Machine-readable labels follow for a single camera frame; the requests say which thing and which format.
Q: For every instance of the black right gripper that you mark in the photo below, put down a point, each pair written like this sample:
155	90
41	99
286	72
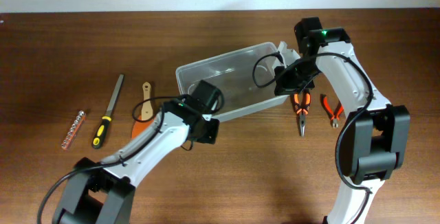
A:
289	84

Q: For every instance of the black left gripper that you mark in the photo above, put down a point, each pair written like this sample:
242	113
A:
209	131

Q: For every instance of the orange long nose pliers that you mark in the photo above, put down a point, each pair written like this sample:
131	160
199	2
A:
301	108

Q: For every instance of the clear plastic container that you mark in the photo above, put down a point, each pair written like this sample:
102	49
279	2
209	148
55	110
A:
237	75

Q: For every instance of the orange cutting pliers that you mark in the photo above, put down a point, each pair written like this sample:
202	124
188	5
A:
334	114

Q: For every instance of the red scraper wooden handle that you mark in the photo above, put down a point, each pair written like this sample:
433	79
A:
144	119

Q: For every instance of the metal file yellow black handle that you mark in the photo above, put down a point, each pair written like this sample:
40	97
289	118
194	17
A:
101	133

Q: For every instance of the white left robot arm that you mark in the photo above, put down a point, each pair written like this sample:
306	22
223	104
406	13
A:
103	192

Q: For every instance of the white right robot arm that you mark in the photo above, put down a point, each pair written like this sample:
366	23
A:
372	142

